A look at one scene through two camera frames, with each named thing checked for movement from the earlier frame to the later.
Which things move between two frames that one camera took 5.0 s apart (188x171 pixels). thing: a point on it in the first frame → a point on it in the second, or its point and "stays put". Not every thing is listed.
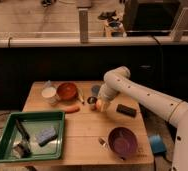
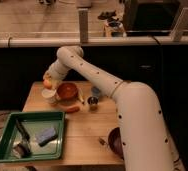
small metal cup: x=92 y=102 stays put
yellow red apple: x=98 y=105 → x=47 y=84
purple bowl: x=122 y=142 stays put
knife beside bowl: x=81 y=95 stays put
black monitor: x=150 y=16 stays put
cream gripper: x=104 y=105 → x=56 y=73
